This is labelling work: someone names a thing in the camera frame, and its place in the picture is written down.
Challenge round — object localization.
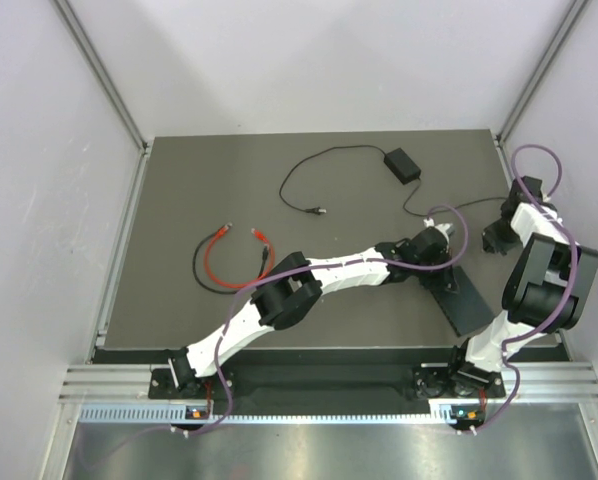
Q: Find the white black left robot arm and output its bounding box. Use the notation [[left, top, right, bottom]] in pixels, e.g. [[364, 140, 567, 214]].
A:
[[168, 220, 456, 397]]

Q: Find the grey slotted cable duct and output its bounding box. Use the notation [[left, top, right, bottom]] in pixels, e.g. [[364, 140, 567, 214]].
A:
[[79, 404, 480, 425]]

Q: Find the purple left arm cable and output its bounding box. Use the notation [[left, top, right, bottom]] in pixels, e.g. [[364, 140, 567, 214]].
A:
[[73, 204, 470, 469]]

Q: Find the red ethernet cable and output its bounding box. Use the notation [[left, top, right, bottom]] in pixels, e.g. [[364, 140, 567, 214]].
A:
[[202, 223, 275, 290]]

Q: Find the black power adapter cable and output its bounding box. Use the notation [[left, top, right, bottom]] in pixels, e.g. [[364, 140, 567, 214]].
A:
[[401, 178, 509, 217]]

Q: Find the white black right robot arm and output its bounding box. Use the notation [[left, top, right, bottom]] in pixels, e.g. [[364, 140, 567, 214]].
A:
[[445, 176, 598, 396]]

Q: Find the black mains cable with plug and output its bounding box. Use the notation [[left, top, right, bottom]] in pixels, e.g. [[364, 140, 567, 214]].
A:
[[278, 144, 388, 217]]

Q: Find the dark grey network switch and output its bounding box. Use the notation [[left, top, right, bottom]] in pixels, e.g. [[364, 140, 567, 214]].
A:
[[431, 267, 494, 337]]

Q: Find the black ethernet cable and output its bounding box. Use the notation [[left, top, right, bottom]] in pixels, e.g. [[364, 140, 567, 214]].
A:
[[192, 234, 273, 295]]

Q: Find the aluminium frame rail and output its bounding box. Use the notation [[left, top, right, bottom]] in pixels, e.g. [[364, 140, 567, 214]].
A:
[[59, 362, 598, 403]]

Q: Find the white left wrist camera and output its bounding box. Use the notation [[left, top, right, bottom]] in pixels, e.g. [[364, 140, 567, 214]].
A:
[[423, 217, 456, 236]]

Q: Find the dark grey table mat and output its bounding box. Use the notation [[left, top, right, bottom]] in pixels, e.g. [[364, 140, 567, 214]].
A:
[[104, 130, 517, 350]]

